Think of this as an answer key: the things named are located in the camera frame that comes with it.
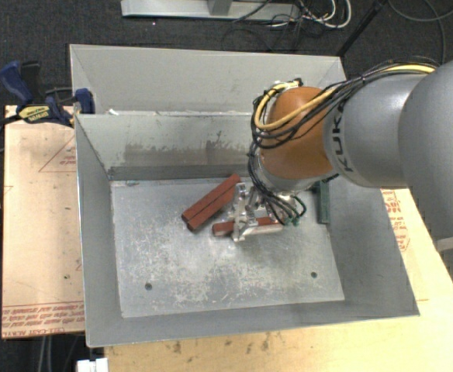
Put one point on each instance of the grey metal bin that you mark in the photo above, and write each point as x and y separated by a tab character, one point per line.
195	269

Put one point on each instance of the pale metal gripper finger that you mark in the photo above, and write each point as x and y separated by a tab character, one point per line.
240	194
243	228

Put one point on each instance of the brown cardboard board red print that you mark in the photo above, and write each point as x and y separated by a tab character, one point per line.
40	215

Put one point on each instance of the red-brown flat block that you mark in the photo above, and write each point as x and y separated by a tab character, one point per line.
222	228
215	197
207	216

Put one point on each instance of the dark green flat block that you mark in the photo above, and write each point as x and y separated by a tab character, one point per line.
323	207

